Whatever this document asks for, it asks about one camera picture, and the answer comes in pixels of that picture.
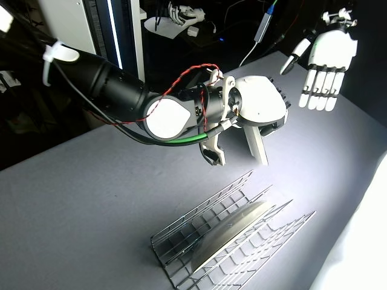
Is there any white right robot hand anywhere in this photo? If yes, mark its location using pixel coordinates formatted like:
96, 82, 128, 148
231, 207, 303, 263
231, 75, 293, 167

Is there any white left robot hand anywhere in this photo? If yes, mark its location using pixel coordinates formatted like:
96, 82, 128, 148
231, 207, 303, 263
279, 29, 359, 112

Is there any white leaf print plate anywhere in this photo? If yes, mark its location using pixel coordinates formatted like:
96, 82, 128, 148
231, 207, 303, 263
190, 201, 275, 274

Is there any black device with blue light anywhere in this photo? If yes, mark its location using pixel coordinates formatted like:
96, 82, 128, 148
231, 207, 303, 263
193, 30, 226, 48

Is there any spare white robot hand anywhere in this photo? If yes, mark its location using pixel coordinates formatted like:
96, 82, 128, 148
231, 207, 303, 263
167, 1, 206, 27

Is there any white paper sheet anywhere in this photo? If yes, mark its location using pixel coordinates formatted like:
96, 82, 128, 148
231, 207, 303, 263
143, 16, 194, 40

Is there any grey cable adapter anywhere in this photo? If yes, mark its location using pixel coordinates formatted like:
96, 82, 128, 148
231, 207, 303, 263
253, 11, 273, 45

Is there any red black twisted wire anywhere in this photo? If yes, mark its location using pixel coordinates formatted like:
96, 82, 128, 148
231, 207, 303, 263
87, 63, 221, 134

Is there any green and black cable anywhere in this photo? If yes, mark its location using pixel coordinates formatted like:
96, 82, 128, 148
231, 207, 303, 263
54, 63, 239, 147

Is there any silver wire plate rack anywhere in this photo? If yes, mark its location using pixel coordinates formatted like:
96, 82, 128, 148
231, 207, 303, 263
150, 169, 317, 290

